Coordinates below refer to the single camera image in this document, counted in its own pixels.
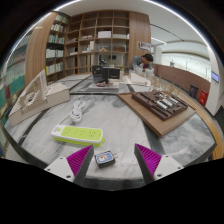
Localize white slatted architectural model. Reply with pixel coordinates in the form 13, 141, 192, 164
8, 69, 71, 127

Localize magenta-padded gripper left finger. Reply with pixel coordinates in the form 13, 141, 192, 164
44, 144, 96, 187

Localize curved wooden slatted bench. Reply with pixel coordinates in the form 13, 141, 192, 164
179, 89, 224, 161

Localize black display boxes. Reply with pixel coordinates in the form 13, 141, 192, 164
91, 64, 122, 84

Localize white coiled cable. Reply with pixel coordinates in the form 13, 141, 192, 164
58, 99, 87, 127

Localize dark brown building model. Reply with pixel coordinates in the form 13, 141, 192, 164
130, 89, 189, 122

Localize wooden shelf unit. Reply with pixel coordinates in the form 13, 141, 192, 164
23, 9, 152, 86

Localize small black charger block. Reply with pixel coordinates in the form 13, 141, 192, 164
93, 150, 117, 169

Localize dark bin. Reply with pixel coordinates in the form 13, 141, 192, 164
189, 84, 199, 99

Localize green and white power strip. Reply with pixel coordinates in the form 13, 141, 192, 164
50, 124, 106, 148

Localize person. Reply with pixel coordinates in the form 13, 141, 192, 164
129, 53, 154, 73

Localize book-filled shelf unit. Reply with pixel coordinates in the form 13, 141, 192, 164
0, 29, 27, 119

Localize red bin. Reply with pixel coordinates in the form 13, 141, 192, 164
198, 89, 209, 107

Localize wall poster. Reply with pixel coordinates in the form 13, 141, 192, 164
137, 40, 152, 53

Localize small white architectural models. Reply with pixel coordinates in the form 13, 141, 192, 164
128, 71, 156, 87

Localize flat wooden base board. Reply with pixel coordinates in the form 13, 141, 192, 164
118, 91, 197, 139

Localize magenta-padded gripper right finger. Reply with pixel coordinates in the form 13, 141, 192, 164
133, 143, 185, 185

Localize wall screen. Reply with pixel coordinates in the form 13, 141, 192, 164
210, 70, 221, 84

